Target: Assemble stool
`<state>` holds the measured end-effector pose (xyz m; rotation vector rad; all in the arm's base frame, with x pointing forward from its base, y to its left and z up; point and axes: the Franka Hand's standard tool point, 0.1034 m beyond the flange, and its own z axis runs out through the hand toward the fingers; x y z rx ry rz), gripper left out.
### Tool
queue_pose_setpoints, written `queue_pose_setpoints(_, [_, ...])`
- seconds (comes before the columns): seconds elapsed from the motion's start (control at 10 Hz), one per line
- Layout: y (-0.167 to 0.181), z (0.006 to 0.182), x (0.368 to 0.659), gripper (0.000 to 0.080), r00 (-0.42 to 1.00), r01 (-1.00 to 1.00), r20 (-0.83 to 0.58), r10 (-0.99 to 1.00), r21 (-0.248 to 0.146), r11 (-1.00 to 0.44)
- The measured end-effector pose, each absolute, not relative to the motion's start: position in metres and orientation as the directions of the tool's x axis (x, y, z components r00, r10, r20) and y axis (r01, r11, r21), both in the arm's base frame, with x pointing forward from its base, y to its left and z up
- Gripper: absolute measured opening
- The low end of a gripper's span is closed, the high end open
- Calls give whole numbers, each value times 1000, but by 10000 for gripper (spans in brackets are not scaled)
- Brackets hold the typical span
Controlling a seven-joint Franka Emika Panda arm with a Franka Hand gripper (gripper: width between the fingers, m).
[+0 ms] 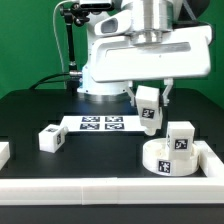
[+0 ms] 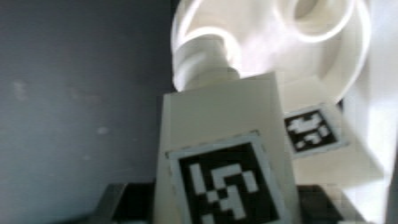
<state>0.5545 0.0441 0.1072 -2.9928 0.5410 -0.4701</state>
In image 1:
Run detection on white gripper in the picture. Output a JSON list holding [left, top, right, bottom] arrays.
[[89, 10, 212, 107]]

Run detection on white round stool seat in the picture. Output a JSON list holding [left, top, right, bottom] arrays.
[[142, 138, 199, 176]]

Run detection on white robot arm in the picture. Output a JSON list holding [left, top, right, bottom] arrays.
[[78, 0, 213, 102]]

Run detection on white marker sheet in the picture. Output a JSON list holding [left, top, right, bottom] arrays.
[[61, 115, 144, 132]]

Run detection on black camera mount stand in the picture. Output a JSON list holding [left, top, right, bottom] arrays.
[[59, 1, 116, 92]]

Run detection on black cables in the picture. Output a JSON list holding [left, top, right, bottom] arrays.
[[29, 69, 83, 90]]

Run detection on white cable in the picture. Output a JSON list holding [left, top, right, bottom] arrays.
[[52, 0, 76, 73]]

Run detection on white obstacle frame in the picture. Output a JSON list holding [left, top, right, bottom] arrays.
[[0, 141, 224, 205]]

